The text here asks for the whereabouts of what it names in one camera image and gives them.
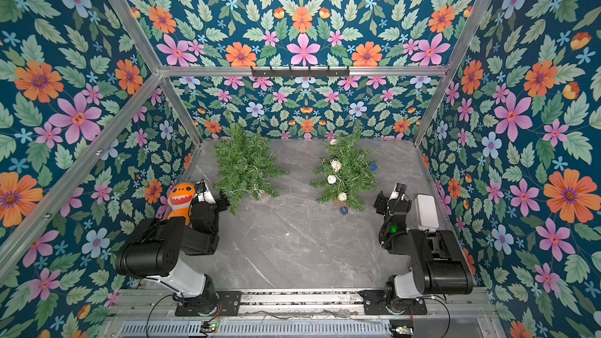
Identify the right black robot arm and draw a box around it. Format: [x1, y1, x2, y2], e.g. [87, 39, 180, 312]
[373, 184, 474, 315]

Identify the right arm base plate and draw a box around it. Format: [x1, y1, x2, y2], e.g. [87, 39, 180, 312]
[358, 289, 427, 317]

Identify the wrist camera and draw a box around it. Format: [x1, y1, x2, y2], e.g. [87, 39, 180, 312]
[389, 182, 407, 201]
[193, 179, 216, 204]

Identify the green christmas tree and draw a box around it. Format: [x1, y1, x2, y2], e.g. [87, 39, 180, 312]
[214, 111, 289, 214]
[309, 121, 379, 213]

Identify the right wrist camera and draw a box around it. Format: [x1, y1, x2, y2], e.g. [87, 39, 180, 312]
[389, 182, 407, 201]

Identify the black hook rail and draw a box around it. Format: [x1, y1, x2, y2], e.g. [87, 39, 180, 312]
[250, 67, 351, 78]

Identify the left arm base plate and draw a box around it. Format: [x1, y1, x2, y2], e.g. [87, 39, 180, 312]
[175, 291, 242, 318]

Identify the white rectangular box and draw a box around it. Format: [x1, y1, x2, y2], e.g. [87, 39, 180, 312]
[415, 194, 440, 232]

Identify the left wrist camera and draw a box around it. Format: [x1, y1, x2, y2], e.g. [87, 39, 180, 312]
[193, 179, 216, 204]

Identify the white slotted cable duct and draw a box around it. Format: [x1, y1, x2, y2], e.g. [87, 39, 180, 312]
[117, 319, 392, 337]

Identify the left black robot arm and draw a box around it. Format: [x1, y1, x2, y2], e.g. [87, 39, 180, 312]
[115, 181, 230, 316]

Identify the orange shark plush toy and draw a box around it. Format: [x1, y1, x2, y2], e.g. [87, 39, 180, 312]
[167, 182, 196, 226]

